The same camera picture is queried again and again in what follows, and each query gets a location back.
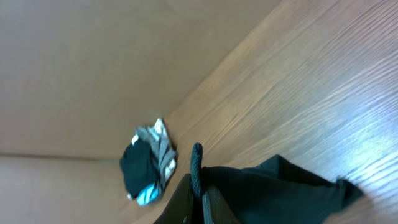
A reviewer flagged folded beige shirt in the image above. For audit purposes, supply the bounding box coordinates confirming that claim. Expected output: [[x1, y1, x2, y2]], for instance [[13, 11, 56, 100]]
[[130, 117, 177, 187]]

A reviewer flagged folded black shirt on pile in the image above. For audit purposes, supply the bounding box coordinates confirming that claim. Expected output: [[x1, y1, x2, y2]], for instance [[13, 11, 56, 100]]
[[119, 139, 159, 199]]

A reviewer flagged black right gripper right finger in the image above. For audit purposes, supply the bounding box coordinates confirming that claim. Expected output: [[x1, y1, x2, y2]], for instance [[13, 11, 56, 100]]
[[190, 143, 239, 224]]

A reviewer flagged folded grey shirt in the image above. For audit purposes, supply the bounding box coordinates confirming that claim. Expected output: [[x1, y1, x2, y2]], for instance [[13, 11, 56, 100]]
[[135, 127, 177, 195]]

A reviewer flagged folded light blue shirt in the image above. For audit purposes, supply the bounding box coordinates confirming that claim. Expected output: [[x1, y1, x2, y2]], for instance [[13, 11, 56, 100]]
[[136, 184, 159, 206]]

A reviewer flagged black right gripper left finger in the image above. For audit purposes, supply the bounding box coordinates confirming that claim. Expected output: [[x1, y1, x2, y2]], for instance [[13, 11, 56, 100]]
[[154, 174, 193, 224]]

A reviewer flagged black t-shirt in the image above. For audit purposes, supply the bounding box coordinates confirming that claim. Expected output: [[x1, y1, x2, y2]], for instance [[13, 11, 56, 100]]
[[201, 155, 364, 224]]

